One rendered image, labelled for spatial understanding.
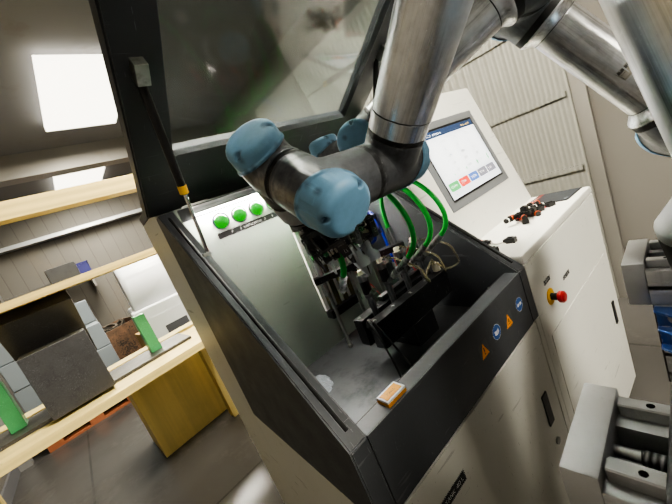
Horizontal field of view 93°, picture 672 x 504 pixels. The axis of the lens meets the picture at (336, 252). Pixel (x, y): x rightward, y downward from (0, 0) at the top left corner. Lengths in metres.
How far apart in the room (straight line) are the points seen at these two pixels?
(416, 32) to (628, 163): 2.26
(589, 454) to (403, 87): 0.43
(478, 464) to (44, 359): 1.88
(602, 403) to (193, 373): 2.71
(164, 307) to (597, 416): 3.37
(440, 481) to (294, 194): 0.63
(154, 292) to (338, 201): 3.35
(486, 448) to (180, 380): 2.39
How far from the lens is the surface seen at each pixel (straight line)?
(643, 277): 0.86
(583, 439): 0.48
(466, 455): 0.84
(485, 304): 0.87
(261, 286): 1.04
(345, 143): 0.62
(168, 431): 2.99
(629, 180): 2.58
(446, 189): 1.25
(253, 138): 0.42
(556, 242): 1.26
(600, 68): 0.85
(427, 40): 0.38
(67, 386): 2.13
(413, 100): 0.39
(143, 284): 3.64
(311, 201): 0.34
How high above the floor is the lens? 1.34
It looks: 10 degrees down
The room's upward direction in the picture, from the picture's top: 22 degrees counter-clockwise
